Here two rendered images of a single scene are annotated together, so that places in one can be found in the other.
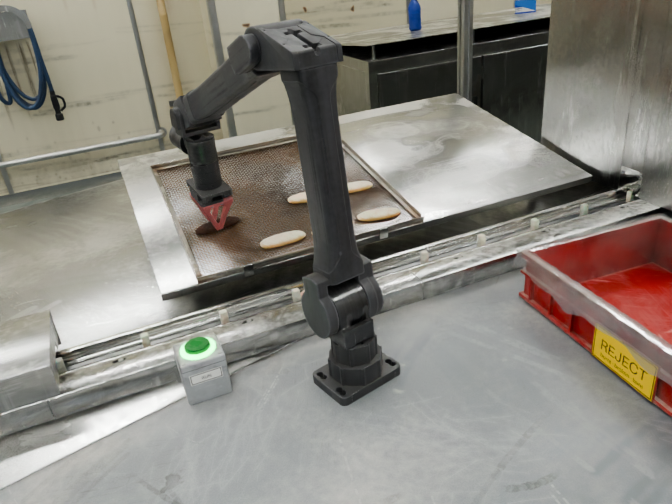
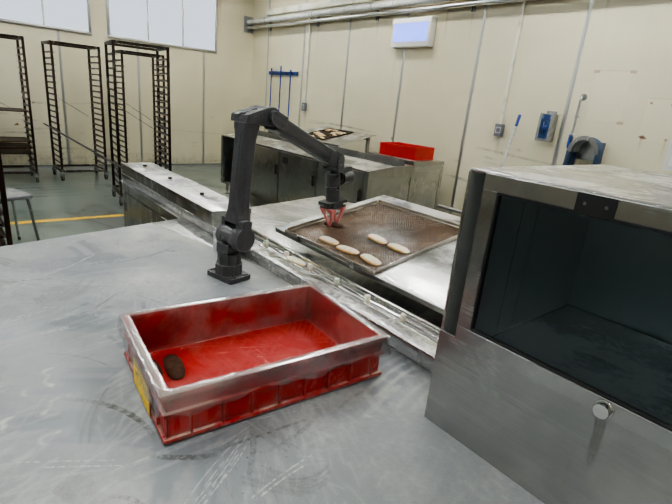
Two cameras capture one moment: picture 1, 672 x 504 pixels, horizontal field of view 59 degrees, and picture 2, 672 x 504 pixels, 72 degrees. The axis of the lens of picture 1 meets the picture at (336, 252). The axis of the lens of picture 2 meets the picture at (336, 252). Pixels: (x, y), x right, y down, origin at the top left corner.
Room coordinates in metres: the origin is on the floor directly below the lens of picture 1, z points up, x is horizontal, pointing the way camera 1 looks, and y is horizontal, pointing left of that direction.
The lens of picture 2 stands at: (0.61, -1.43, 1.38)
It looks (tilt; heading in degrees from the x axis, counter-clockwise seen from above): 18 degrees down; 71
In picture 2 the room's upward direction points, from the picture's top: 6 degrees clockwise
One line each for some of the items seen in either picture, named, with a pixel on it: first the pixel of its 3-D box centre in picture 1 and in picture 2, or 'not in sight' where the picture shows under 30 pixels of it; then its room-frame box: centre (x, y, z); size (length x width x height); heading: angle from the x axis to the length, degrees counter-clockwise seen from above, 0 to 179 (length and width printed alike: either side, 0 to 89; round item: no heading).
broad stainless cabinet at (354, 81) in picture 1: (472, 101); not in sight; (3.66, -0.94, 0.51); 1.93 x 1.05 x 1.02; 111
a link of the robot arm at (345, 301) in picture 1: (340, 311); (233, 240); (0.77, 0.00, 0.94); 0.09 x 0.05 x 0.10; 33
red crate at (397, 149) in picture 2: not in sight; (406, 150); (2.98, 3.30, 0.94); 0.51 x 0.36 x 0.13; 115
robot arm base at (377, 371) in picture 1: (355, 356); (229, 264); (0.75, -0.01, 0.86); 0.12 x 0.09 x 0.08; 125
